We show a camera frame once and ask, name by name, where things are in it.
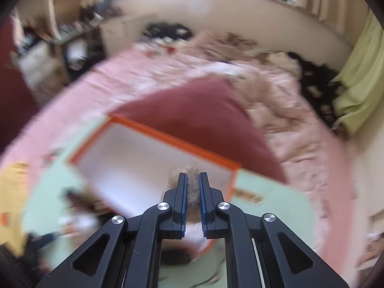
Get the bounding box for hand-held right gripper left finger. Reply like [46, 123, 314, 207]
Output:
[36, 172, 188, 288]

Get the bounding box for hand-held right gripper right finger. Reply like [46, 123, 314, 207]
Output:
[199, 172, 350, 288]

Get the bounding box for beige fur ball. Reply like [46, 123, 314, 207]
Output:
[166, 160, 207, 225]

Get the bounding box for orange cardboard box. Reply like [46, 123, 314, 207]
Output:
[68, 114, 243, 254]

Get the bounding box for green cartoon-print desktop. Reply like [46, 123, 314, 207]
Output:
[22, 117, 318, 288]

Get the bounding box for yellow cushion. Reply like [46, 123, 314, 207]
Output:
[0, 162, 30, 257]

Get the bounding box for dark red pillow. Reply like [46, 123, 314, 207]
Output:
[109, 76, 287, 183]

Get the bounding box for pink quilt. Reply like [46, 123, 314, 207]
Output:
[192, 31, 303, 126]

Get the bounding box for pink bed sheet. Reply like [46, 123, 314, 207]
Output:
[0, 43, 360, 276]

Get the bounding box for dark red wardrobe door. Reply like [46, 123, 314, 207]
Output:
[0, 15, 39, 144]

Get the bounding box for black clothing pile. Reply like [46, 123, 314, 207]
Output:
[286, 51, 348, 126]

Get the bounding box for black and white clothes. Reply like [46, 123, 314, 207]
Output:
[142, 22, 192, 41]

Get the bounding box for cream desk drawer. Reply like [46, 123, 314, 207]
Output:
[100, 15, 156, 60]

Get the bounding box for white drawer cabinet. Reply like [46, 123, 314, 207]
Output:
[18, 40, 65, 90]

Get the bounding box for light green curtain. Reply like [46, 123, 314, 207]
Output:
[331, 9, 384, 138]

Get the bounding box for white shelf and desk unit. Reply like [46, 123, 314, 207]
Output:
[45, 0, 102, 45]

